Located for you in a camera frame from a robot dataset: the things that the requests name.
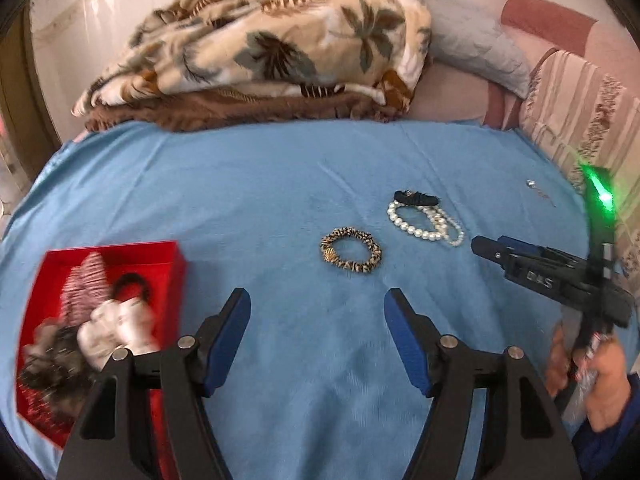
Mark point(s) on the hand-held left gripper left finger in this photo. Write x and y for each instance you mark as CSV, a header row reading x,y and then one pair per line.
x,y
227,345

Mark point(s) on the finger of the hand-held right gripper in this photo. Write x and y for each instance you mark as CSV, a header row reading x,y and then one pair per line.
x,y
492,251
525,246

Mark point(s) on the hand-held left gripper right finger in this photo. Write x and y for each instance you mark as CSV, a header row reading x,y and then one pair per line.
x,y
410,350

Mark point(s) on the red box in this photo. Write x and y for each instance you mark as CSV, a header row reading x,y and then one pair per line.
x,y
165,280

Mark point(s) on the white dotted scrunchie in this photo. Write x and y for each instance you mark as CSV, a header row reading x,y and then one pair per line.
x,y
120,330

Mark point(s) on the red plaid scrunchie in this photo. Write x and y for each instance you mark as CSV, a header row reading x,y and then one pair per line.
x,y
87,280

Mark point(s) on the black claw hair clip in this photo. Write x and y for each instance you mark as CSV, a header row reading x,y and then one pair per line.
x,y
60,370

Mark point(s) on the grey scrunchie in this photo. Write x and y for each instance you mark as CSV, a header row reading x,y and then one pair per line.
x,y
45,337

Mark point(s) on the dark red polka dot scrunchie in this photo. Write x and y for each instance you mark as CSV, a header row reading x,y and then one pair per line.
x,y
40,415

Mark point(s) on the person's right forearm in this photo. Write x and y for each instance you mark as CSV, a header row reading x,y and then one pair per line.
x,y
610,450

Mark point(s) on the person's right hand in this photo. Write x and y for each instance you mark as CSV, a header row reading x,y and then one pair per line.
x,y
607,390

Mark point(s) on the thin metal hairpin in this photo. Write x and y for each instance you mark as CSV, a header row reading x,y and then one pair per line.
x,y
545,197

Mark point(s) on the blue bed sheet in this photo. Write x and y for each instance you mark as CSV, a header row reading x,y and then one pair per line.
x,y
300,410

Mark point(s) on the striped beige pillow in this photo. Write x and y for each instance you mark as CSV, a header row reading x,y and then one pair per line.
x,y
570,110

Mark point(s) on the pink bed sheet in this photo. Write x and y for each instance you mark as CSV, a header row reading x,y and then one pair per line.
x,y
450,95

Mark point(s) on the pink cushion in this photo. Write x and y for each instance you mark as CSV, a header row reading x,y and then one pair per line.
x,y
545,20

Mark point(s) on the brown quilted blanket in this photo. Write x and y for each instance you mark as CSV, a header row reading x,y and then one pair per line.
x,y
240,110

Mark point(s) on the floral leaf print blanket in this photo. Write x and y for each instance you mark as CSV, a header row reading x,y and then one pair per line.
x,y
260,40

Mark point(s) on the wooden door frame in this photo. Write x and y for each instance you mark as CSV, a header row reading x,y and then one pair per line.
x,y
25,85

